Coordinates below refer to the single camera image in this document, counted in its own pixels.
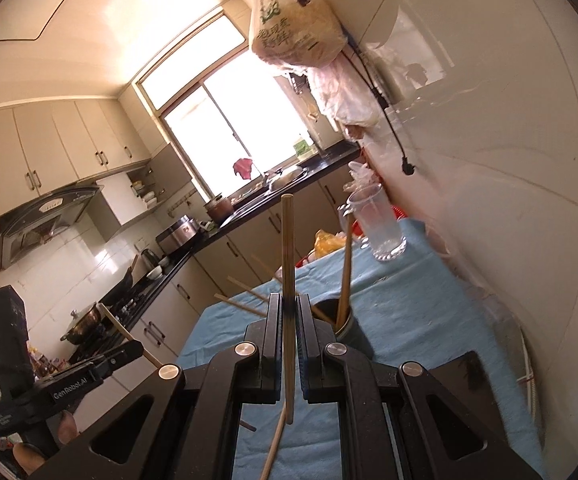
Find beige wall cabinets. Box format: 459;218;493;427
0;97;180;231

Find beige base cabinets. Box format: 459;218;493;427
69;172;395;401

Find yellow bag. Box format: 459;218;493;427
314;229;351;257

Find range hood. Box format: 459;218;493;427
0;186;104;272

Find row of sauce bottles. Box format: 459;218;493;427
26;344;72;378

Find kitchen window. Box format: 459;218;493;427
134;10;322;203

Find pink hanging plastic bag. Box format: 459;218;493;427
309;55;386;128

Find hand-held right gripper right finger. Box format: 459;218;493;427
296;294;544;480

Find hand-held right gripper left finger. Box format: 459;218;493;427
32;294;287;480

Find gas stove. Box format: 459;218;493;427
69;285;152;361

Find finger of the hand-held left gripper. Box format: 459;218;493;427
100;341;145;377

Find clear plastic bag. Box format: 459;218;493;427
346;160;384;196

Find clear glass measuring cup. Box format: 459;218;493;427
338;185;408;263

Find black cable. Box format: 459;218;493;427
346;37;416;177

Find dark plastic cup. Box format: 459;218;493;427
313;299;372;361

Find printed hanging plastic bag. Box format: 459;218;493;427
250;0;350;68

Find blue tablecloth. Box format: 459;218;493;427
176;217;544;480

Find brown cooking pot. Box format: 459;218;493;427
204;193;236;224

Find silver rice cooker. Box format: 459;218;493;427
155;214;202;255

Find black kitchen countertop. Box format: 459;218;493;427
69;140;362;361

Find red cloth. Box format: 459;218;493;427
232;157;261;181

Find metal pot with lid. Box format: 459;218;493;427
60;302;106;346

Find person's left hand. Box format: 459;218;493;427
13;410;78;478

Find open dish shelf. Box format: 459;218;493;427
128;166;164;211

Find steel sink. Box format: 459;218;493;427
229;164;310;213

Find black wok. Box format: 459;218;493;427
98;254;140;308

